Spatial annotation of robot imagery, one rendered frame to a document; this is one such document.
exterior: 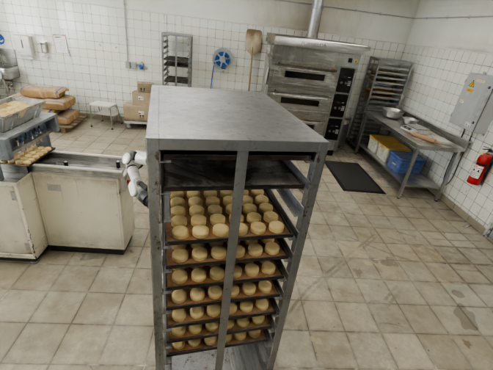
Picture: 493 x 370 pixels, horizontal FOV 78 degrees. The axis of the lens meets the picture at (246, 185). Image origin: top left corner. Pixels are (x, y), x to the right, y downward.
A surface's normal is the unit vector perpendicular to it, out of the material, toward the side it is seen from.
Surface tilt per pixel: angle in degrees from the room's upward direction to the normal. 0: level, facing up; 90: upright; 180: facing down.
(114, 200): 90
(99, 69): 90
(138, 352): 0
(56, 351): 0
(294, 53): 90
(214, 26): 90
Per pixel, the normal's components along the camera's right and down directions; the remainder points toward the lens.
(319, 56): 0.05, 0.47
